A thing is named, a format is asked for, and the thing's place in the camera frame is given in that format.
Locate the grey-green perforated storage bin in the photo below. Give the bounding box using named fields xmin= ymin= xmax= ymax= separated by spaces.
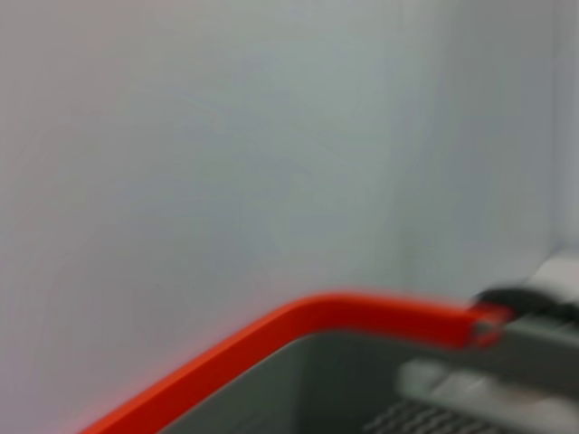
xmin=157 ymin=311 xmax=579 ymax=434

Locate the glass pitcher with black handle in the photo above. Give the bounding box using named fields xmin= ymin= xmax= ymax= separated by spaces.
xmin=472 ymin=287 xmax=579 ymax=320

